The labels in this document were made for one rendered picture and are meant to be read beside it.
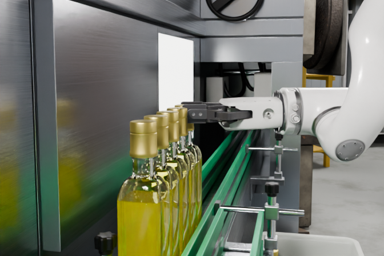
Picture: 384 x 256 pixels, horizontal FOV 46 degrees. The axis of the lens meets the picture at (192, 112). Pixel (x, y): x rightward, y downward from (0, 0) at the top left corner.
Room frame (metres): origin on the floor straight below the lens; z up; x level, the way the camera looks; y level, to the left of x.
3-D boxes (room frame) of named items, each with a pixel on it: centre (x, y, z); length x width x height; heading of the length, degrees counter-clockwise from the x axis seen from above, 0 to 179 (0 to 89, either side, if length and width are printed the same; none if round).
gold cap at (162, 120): (0.62, 0.05, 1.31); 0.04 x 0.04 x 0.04
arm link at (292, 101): (0.81, -0.17, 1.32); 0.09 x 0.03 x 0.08; 4
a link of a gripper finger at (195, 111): (0.76, -0.02, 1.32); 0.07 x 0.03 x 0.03; 94
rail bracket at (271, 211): (0.85, -0.13, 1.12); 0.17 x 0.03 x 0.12; 78
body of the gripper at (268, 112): (0.80, -0.11, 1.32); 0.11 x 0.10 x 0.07; 94
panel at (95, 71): (1.04, 0.10, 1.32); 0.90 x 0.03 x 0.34; 168
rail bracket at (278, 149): (1.47, -0.26, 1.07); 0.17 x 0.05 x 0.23; 78
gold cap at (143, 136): (0.57, 0.06, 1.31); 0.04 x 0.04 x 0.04
